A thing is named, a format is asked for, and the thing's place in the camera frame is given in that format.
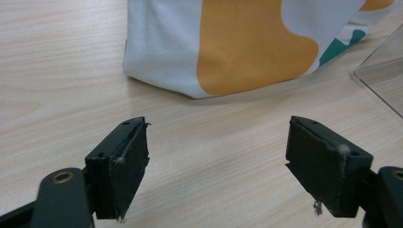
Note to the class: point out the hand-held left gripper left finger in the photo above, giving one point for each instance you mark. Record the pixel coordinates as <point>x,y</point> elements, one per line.
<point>126,164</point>

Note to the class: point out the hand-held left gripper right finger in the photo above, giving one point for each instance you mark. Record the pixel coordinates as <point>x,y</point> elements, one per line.
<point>323,164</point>

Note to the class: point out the clear plastic box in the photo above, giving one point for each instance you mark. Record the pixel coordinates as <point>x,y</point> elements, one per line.
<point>386,76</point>

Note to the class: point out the white patterned tote bag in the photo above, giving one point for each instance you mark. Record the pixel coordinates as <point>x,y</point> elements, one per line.
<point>158,38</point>

